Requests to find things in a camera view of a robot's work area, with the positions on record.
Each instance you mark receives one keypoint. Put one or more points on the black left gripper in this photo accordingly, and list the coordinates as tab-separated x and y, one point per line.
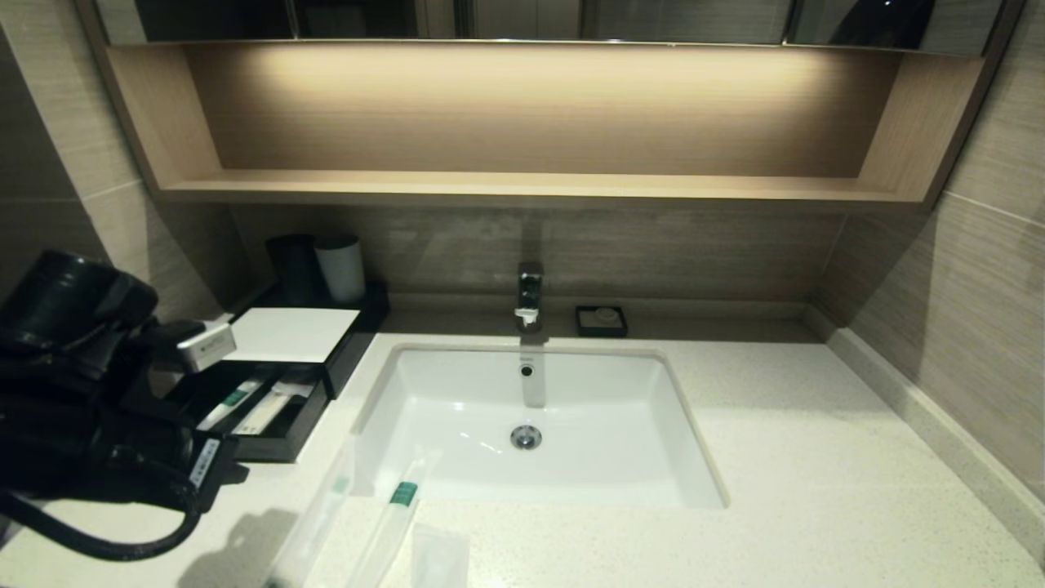
163	465

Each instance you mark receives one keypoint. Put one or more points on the black box drawer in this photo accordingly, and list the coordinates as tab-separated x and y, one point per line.
277	447

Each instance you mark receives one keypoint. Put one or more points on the plain long white sachet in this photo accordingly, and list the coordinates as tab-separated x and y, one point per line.
318	514

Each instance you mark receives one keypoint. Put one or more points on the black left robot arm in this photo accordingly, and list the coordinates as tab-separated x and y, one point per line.
57	310

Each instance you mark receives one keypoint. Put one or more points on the black box housing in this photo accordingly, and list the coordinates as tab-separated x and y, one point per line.
367	327

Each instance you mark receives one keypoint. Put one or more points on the stored sachet with green band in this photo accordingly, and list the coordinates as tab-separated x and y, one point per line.
233	400

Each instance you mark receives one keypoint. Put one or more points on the stored plain white sachet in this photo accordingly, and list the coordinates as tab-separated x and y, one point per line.
265	412

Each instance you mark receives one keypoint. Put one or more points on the white rectangular sheet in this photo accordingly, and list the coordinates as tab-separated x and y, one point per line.
294	335

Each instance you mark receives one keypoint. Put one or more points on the black cup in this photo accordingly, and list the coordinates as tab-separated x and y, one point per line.
291	269

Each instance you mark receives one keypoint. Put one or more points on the long sachet with green label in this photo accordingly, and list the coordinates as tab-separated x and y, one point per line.
392	523

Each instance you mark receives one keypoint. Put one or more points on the white cup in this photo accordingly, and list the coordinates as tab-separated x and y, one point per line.
341	269

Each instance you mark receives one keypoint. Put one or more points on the small crumpled white sachet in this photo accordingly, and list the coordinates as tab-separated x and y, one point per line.
441	559

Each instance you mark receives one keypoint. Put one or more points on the chrome sink drain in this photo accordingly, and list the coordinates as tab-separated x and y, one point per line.
526	437

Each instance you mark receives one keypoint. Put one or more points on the chrome faucet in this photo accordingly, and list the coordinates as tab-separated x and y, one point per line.
529	292

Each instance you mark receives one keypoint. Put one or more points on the white sink basin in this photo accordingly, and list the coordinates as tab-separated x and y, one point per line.
571	457

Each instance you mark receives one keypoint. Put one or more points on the black soap dish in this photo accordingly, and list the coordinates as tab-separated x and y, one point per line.
584	327

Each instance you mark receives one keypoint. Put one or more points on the beige soap bar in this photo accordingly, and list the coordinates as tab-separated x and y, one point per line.
606	314

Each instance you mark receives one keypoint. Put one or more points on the mirror cabinet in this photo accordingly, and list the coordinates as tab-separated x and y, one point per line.
522	18

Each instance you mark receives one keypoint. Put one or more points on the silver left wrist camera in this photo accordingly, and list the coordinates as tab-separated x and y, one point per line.
208	347

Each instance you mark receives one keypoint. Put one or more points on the wooden wall shelf niche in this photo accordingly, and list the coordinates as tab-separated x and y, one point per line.
522	122

